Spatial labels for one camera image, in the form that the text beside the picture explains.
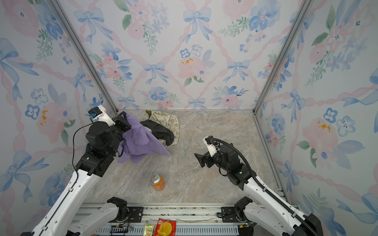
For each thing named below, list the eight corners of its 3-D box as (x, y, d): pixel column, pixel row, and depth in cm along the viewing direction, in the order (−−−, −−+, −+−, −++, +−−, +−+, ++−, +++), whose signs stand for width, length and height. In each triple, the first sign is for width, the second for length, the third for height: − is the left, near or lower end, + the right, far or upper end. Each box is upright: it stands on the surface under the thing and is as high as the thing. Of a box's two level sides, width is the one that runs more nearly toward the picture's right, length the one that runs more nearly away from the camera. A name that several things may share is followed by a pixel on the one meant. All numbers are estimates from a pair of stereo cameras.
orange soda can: (154, 191, 83) (149, 184, 74) (155, 180, 87) (151, 173, 78) (164, 191, 83) (161, 185, 74) (165, 180, 87) (162, 173, 78)
